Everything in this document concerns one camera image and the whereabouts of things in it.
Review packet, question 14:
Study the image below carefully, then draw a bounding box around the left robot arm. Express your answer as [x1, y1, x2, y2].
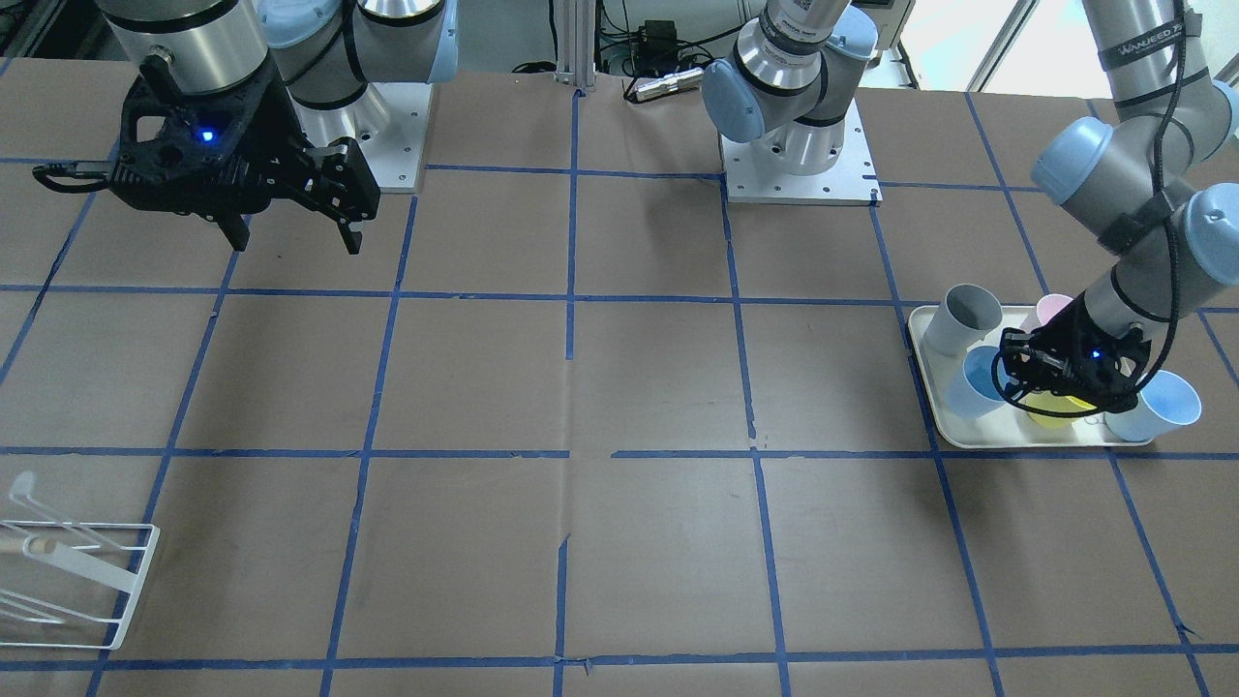
[701, 1, 1237, 413]

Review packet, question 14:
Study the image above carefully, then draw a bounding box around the yellow plastic cup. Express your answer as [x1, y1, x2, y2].
[1018, 391, 1097, 431]

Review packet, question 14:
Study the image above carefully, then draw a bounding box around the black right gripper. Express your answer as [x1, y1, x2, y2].
[107, 56, 380, 256]

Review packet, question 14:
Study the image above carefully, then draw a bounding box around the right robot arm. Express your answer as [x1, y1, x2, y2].
[76, 1, 458, 255]

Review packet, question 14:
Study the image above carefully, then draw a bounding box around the white plastic tray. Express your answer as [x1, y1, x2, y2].
[907, 305, 1151, 449]

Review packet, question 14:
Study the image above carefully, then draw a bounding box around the pink plastic cup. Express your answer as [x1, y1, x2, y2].
[1018, 293, 1073, 334]

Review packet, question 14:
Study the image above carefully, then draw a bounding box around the white wire cup rack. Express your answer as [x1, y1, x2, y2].
[2, 470, 161, 652]

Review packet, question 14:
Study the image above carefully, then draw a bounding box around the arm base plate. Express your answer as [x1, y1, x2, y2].
[294, 82, 435, 194]
[717, 102, 883, 206]

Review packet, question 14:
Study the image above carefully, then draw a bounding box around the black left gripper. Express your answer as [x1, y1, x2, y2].
[1001, 297, 1152, 411]

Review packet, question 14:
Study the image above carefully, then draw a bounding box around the grey plastic cup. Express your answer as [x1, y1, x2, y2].
[923, 284, 1004, 357]

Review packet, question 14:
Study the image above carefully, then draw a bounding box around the light blue plastic cup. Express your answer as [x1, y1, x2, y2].
[944, 345, 1009, 420]

